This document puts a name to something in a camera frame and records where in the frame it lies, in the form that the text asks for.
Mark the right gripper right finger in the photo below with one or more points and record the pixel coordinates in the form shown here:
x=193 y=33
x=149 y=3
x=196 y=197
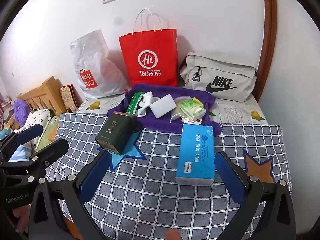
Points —
x=245 y=191

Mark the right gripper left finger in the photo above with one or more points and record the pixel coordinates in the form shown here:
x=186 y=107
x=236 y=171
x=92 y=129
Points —
x=79 y=190

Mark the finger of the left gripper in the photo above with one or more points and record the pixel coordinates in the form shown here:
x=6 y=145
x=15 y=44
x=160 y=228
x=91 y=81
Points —
x=11 y=142
x=50 y=154

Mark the fruit print sachet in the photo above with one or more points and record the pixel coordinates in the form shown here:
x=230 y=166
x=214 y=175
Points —
x=187 y=120

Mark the light green tissue pack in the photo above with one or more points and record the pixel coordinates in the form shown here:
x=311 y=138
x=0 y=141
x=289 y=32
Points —
x=192 y=109

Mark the white foam net sleeve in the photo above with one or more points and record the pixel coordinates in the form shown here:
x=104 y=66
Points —
x=177 y=113

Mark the yellow mesh pouch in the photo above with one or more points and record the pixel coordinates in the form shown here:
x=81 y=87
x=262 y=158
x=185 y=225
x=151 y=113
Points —
x=198 y=101

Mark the green wet wipe packet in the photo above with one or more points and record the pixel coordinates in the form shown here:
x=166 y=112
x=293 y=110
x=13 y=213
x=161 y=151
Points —
x=137 y=97

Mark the white sponge block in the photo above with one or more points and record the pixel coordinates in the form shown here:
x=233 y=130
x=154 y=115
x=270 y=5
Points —
x=163 y=106

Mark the person's left hand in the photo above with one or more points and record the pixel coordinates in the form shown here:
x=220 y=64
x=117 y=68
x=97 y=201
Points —
x=22 y=214

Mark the person's right hand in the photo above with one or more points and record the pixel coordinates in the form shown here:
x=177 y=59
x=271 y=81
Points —
x=173 y=234

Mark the purple plush toy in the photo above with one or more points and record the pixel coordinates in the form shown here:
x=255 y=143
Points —
x=21 y=111

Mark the black spotted white pillow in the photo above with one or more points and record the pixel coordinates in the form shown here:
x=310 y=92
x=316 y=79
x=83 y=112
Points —
x=35 y=117

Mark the grey checked tablecloth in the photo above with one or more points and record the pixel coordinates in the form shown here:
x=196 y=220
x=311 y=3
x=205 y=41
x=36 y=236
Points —
x=141 y=199

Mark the blue tissue pack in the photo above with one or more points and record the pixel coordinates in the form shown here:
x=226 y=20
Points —
x=196 y=164

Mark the brown patterned box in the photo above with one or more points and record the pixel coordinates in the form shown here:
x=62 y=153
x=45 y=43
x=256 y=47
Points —
x=69 y=99

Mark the dark green tea tin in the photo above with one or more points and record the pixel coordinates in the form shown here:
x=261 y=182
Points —
x=115 y=133

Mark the newspaper print bed sheet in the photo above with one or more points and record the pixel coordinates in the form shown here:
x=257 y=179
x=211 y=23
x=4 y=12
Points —
x=223 y=111

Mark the white Miniso plastic bag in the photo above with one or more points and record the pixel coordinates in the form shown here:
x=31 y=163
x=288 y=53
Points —
x=97 y=75

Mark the grey Nike waist bag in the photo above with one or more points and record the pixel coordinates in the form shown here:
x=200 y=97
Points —
x=225 y=76

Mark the red Haidilao paper bag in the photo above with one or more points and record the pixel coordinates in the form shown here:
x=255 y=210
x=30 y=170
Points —
x=151 y=56

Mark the brown wooden door frame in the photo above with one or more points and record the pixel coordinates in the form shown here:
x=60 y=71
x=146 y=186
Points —
x=267 y=50

